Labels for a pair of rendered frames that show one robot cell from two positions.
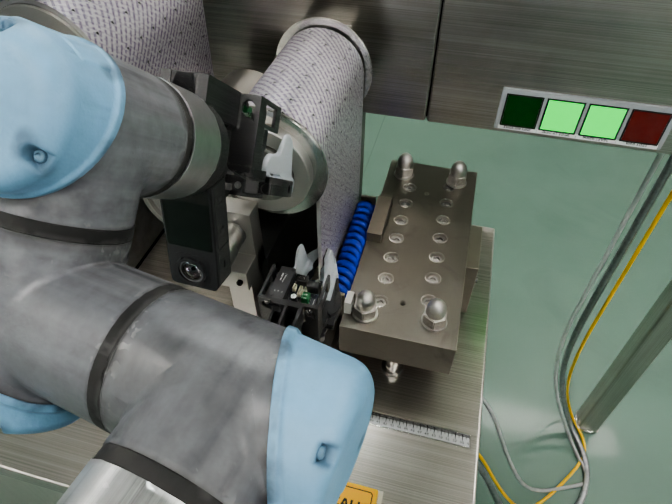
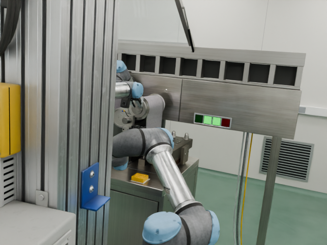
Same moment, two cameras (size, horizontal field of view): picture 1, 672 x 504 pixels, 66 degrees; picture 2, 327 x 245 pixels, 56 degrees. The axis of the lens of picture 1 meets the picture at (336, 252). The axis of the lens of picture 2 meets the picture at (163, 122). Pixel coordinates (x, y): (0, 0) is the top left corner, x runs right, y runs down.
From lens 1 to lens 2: 1.38 m
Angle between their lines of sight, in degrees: 36
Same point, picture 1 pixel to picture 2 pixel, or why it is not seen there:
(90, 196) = (121, 74)
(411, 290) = not seen: hidden behind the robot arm
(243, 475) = (130, 85)
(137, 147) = (125, 73)
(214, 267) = (127, 102)
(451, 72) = (183, 109)
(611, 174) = (289, 211)
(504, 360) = not seen: outside the picture
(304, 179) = (144, 109)
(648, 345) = (262, 222)
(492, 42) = (191, 102)
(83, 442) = not seen: hidden behind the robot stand
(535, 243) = (248, 226)
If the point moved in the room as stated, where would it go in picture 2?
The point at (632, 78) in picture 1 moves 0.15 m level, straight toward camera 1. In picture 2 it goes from (220, 111) to (208, 112)
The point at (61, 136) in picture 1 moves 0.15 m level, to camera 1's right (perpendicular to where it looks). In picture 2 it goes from (121, 66) to (151, 69)
